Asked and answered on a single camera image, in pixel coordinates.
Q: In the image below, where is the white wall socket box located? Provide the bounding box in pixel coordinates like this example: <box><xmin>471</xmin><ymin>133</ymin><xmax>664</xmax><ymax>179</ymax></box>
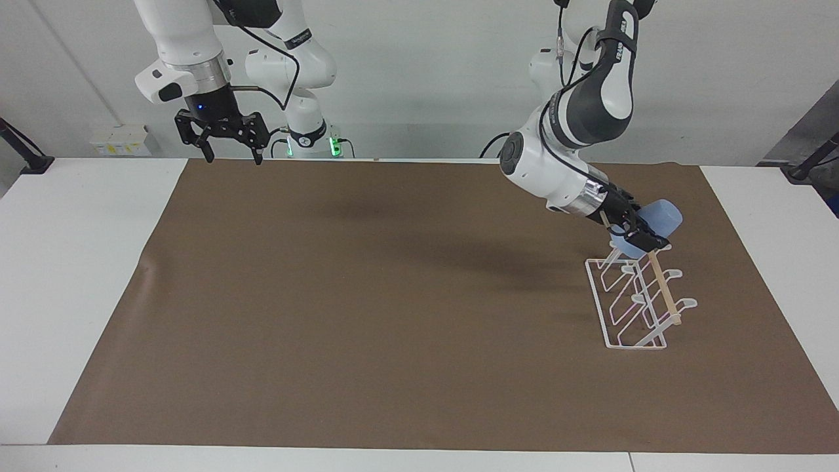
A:
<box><xmin>89</xmin><ymin>124</ymin><xmax>152</xmax><ymax>157</ymax></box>

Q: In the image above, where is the white wire cup holder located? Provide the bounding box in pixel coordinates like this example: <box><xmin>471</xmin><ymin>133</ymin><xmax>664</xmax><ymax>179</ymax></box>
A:
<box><xmin>585</xmin><ymin>240</ymin><xmax>699</xmax><ymax>351</ymax></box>

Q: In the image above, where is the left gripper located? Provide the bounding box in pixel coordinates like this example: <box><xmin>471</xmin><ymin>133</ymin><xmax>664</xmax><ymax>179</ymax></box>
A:
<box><xmin>595</xmin><ymin>186</ymin><xmax>671</xmax><ymax>254</ymax></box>

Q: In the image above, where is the black stand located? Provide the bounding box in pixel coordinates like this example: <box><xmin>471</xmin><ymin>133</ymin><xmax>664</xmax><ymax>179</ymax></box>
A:
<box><xmin>0</xmin><ymin>117</ymin><xmax>55</xmax><ymax>175</ymax></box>
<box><xmin>779</xmin><ymin>130</ymin><xmax>839</xmax><ymax>185</ymax></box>

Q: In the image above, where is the light blue cup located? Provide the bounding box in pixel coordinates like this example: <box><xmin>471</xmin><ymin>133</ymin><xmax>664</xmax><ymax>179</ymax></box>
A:
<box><xmin>619</xmin><ymin>199</ymin><xmax>684</xmax><ymax>258</ymax></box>

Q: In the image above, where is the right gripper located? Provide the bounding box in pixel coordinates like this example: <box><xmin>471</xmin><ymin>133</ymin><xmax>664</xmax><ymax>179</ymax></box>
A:
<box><xmin>174</xmin><ymin>84</ymin><xmax>271</xmax><ymax>166</ymax></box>

